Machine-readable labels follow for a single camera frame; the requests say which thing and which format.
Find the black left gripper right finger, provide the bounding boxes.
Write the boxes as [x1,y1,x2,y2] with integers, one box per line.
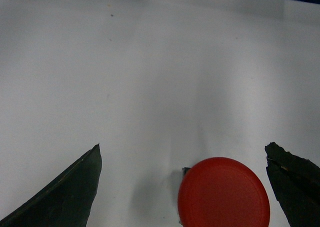
[264,142,320,227]

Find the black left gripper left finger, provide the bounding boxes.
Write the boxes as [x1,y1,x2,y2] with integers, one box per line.
[0,144,102,227]

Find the red mushroom push button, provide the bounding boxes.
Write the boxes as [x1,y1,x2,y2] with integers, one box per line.
[177,157,271,227]

